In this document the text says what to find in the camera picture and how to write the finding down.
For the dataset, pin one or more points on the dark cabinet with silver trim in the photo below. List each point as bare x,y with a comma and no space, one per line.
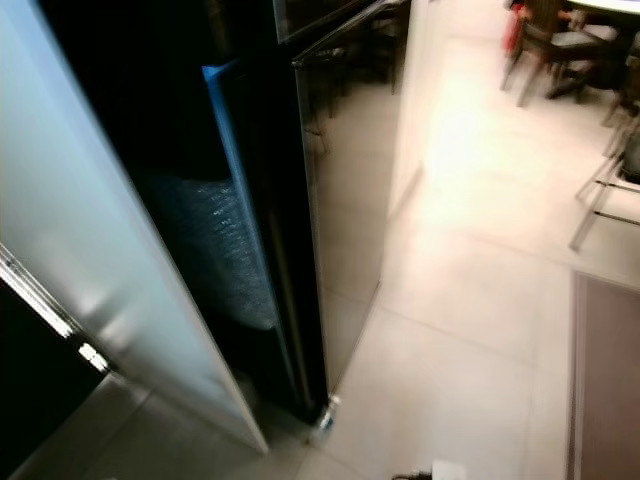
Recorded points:
40,410

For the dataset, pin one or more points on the fridge cabinet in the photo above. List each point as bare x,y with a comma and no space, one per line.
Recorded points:
140,100

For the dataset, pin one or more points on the small clear plastic bottle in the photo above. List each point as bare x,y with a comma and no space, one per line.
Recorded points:
327,418

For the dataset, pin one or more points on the brown floor mat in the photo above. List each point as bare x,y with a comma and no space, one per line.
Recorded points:
610,380

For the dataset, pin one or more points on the clear bubble wrap sheet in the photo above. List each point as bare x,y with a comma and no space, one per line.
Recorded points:
220,260

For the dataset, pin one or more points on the white dining table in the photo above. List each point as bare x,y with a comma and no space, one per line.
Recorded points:
605,7

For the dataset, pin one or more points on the black glass freezer door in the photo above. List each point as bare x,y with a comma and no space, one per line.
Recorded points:
310,15

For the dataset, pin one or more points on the red bag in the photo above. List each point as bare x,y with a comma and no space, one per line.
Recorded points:
513,30

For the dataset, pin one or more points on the dark wooden chair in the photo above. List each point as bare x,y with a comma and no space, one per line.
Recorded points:
555,42

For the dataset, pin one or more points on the black metal folding chair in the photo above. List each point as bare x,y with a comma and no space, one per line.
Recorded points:
600,185

